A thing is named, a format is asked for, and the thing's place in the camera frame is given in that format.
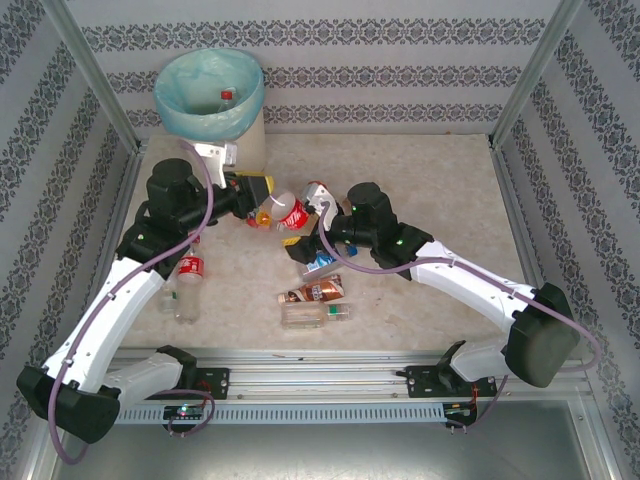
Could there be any blue label water bottle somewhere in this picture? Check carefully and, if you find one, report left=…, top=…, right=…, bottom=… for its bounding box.
left=299, top=248, right=342, bottom=281

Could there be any brown coffee drink bottle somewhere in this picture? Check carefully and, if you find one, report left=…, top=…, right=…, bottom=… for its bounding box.
left=277, top=273, right=347, bottom=305

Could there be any clear bottle green label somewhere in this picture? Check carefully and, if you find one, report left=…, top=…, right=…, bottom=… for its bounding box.
left=279, top=302, right=352, bottom=330

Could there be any slim clear bottle white label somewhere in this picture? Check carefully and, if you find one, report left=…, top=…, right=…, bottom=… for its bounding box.
left=158, top=284, right=180, bottom=315

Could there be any cream waste bin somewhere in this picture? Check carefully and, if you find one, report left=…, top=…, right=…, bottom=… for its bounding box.
left=153, top=48, right=268, bottom=169

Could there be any pale blue bin liner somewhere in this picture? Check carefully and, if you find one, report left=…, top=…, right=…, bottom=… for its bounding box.
left=153, top=48, right=266, bottom=141

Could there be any small circuit board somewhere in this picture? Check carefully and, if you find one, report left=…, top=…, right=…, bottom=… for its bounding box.
left=442, top=402, right=479, bottom=420
left=163, top=405, right=207, bottom=421

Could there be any grey sheet metal shelf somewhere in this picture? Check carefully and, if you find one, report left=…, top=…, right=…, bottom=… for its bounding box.
left=49, top=422, right=609, bottom=480

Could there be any aluminium side rail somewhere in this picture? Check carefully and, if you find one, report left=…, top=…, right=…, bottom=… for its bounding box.
left=489, top=142, right=586, bottom=366
left=67, top=144, right=146, bottom=366

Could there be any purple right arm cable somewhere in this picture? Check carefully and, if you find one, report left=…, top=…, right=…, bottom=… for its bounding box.
left=318, top=199, right=601, bottom=436

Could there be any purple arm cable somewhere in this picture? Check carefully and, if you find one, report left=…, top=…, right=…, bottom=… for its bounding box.
left=318, top=199, right=601, bottom=436
left=48, top=139, right=217, bottom=466

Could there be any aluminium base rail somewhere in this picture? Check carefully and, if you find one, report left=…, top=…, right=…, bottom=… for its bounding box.
left=47, top=347, right=591, bottom=401

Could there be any slotted white cable duct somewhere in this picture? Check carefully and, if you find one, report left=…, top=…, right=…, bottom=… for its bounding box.
left=117, top=402, right=446, bottom=426

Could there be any aluminium frame post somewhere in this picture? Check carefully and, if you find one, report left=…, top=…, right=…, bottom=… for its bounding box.
left=489, top=0, right=584, bottom=146
left=39, top=0, right=144, bottom=151

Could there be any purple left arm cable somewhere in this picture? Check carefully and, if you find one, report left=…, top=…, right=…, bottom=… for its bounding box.
left=48, top=139, right=217, bottom=466

